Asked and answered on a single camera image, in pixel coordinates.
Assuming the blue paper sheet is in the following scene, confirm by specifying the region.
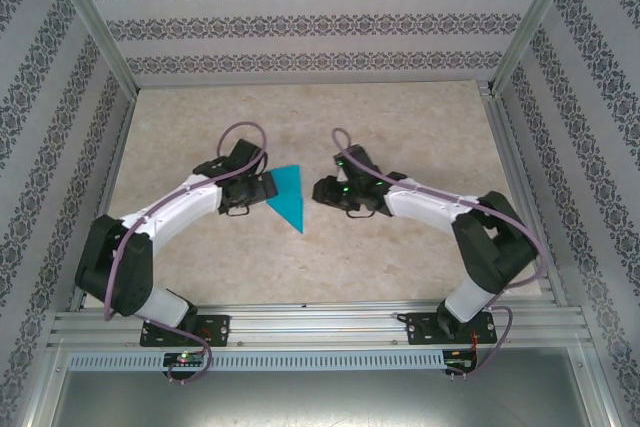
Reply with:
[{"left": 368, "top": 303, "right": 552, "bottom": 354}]
[{"left": 264, "top": 164, "right": 305, "bottom": 234}]

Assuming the grey metal sheet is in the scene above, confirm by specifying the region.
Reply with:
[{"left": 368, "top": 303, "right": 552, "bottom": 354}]
[{"left": 29, "top": 369, "right": 614, "bottom": 427}]

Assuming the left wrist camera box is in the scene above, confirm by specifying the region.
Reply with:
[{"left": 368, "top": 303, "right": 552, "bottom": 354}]
[{"left": 234, "top": 176, "right": 261, "bottom": 203}]

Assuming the long aluminium base rail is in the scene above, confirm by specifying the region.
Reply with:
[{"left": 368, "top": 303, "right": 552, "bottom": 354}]
[{"left": 47, "top": 300, "right": 599, "bottom": 348}]

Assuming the aluminium side rail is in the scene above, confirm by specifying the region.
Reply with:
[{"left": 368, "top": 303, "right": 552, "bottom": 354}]
[
  {"left": 477, "top": 81, "right": 569, "bottom": 306},
  {"left": 67, "top": 91, "right": 139, "bottom": 312}
]

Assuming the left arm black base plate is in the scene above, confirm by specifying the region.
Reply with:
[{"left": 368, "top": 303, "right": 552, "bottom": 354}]
[{"left": 139, "top": 314, "right": 232, "bottom": 348}]

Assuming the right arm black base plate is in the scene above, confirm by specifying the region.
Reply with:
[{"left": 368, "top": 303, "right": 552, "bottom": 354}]
[{"left": 403, "top": 311, "right": 496, "bottom": 346}]

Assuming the slotted grey cable duct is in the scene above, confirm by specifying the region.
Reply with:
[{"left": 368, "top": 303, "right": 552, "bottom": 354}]
[{"left": 67, "top": 350, "right": 446, "bottom": 371}]

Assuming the aluminium frame post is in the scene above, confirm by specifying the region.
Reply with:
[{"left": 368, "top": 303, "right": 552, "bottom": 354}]
[
  {"left": 489, "top": 0, "right": 586, "bottom": 93},
  {"left": 42, "top": 0, "right": 140, "bottom": 93}
]

